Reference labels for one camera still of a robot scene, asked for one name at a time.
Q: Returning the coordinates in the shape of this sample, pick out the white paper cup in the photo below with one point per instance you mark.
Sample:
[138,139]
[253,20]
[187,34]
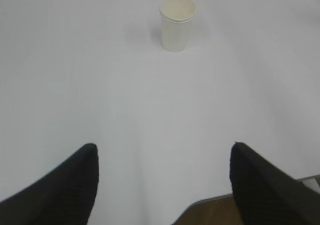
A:
[176,16]

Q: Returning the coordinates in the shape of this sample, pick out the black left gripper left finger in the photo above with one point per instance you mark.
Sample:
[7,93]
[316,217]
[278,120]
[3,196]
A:
[64,196]

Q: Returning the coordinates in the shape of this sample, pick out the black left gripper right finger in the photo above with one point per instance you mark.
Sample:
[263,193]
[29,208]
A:
[265,195]

